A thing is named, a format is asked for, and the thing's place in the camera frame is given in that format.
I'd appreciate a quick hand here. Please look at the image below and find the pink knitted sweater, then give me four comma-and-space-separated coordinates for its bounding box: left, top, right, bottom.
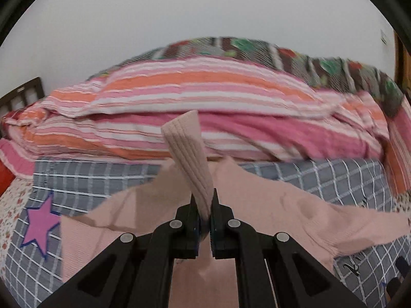
60, 110, 411, 308

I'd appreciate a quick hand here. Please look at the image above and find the grey checked duvet cover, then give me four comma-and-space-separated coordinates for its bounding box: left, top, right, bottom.
3, 158, 410, 307

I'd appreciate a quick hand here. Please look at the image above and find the floral print bed sheet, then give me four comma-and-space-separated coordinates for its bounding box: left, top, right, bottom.
0, 178, 33, 280

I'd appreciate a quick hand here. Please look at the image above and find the red pillow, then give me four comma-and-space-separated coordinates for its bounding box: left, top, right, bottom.
0, 162, 15, 196

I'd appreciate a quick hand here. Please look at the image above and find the pink orange striped blanket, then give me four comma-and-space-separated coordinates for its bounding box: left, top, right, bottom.
1, 56, 410, 193

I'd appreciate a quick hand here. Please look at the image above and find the dark floral patterned quilt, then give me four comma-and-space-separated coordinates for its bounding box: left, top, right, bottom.
89, 37, 405, 118

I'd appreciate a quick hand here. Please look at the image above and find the dark wooden bed headboard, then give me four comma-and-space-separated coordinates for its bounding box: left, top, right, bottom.
1, 77, 45, 116

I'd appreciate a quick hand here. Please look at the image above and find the white wall socket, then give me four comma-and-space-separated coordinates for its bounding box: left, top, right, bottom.
380, 29, 389, 45

